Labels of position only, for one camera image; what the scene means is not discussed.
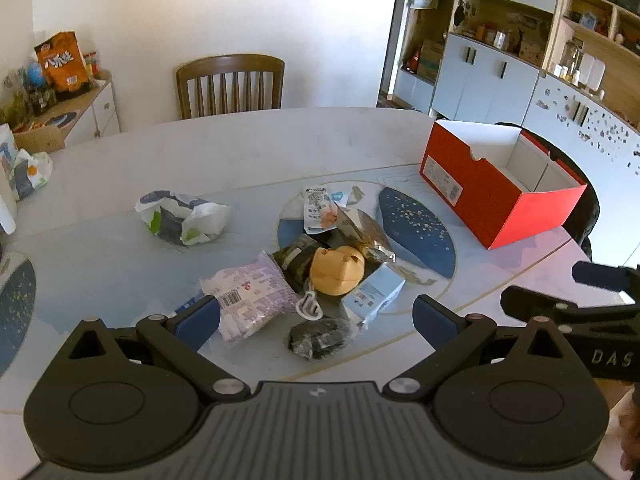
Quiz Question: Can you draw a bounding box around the dark blue tray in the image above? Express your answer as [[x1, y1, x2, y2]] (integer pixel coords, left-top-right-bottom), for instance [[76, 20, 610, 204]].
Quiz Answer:
[[42, 111, 78, 129]]

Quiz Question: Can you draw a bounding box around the silver foil wrapper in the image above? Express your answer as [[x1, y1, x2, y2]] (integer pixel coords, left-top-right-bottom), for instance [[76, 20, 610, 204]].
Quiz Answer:
[[335, 205, 396, 264]]

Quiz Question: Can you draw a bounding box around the white wall cabinet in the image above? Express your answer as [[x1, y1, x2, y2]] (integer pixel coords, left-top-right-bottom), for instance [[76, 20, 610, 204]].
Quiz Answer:
[[392, 0, 640, 181]]

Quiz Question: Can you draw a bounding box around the brown green cardboard box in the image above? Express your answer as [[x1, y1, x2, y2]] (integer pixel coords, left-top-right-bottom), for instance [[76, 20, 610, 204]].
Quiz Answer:
[[417, 40, 446, 81]]

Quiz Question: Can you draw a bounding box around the black packet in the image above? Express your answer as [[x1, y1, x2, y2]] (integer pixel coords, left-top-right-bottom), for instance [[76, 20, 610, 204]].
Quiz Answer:
[[288, 317, 359, 361]]

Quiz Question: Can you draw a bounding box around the glass jar with plants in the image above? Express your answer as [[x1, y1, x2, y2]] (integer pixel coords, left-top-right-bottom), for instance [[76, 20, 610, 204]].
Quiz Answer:
[[0, 71, 32, 126]]

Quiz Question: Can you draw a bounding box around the brown wooden chair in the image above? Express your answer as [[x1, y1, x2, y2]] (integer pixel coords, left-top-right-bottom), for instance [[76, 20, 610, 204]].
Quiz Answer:
[[175, 54, 286, 121]]

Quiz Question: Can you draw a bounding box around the white crumpled plastic bag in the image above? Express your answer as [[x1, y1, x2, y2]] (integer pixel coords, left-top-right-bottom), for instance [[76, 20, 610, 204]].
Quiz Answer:
[[13, 149, 53, 201]]

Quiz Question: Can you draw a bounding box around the white pouch packet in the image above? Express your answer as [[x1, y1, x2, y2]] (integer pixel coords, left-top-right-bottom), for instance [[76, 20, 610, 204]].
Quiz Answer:
[[302, 186, 347, 235]]

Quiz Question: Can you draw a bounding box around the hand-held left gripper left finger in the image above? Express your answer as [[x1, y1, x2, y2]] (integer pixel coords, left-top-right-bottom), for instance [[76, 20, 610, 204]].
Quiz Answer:
[[62, 295, 251, 404]]

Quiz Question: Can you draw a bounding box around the person's right hand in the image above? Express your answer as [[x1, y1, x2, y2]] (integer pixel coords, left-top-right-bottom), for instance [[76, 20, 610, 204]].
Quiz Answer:
[[618, 400, 640, 469]]

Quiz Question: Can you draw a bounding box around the light blue tissue packet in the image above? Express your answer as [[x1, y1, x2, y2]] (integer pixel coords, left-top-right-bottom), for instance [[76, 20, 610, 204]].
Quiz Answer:
[[340, 263, 406, 329]]

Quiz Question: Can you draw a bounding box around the white blue printed carton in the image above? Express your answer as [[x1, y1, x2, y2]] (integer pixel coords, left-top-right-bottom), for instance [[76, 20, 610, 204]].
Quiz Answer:
[[0, 124, 21, 198]]

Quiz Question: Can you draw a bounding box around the white green plastic bag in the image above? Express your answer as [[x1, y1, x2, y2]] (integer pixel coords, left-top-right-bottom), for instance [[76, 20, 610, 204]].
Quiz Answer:
[[136, 190, 231, 246]]

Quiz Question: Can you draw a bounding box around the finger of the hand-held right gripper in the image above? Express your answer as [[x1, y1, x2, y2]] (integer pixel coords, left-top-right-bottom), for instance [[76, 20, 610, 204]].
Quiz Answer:
[[500, 285, 640, 333], [571, 260, 640, 294]]

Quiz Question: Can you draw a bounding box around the yellow bear-shaped toy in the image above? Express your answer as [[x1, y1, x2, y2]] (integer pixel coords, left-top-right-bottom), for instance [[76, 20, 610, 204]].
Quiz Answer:
[[309, 245, 366, 297]]

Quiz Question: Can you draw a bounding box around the orange snack bag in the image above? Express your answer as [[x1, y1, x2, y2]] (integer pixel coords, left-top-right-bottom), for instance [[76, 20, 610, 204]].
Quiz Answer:
[[34, 31, 92, 95]]

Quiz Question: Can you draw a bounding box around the white wooden sideboard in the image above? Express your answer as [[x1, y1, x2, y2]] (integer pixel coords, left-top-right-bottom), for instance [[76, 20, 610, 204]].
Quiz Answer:
[[12, 71, 122, 154]]

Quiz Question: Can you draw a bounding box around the purple snack packet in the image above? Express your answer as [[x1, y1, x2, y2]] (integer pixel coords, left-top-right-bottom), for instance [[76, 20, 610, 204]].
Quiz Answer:
[[200, 251, 301, 342]]

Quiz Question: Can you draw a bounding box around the red cardboard box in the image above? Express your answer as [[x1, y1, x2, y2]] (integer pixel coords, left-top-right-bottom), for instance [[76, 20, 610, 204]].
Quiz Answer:
[[419, 120, 589, 251]]

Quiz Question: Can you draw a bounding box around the tan cardboard box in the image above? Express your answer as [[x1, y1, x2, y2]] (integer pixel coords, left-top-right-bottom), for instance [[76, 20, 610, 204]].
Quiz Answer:
[[12, 122, 69, 154]]

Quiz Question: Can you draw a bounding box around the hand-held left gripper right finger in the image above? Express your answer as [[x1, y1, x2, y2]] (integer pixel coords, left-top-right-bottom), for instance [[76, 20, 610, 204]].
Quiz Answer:
[[382, 295, 581, 402]]

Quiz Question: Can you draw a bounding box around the dark green packet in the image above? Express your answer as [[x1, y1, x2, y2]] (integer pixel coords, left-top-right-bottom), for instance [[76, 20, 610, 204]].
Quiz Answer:
[[272, 233, 328, 294]]

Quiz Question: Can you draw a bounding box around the white patterned desktop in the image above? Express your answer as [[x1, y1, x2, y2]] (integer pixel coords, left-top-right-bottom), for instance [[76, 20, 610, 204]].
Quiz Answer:
[[0, 106, 640, 480]]

